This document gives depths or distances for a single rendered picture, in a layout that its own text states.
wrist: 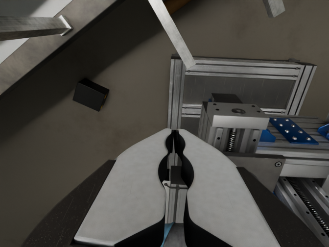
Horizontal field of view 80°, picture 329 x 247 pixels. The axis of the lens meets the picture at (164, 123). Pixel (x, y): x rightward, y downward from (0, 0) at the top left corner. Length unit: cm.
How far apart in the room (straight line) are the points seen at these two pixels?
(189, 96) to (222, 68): 26
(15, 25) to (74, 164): 161
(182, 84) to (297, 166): 79
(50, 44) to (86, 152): 124
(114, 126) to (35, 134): 70
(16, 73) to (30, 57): 9
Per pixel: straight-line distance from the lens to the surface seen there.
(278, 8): 64
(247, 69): 130
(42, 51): 87
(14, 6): 99
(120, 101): 158
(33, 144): 211
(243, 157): 52
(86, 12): 78
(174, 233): 43
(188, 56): 60
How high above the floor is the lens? 143
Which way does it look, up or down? 62 degrees down
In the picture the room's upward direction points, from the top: 175 degrees counter-clockwise
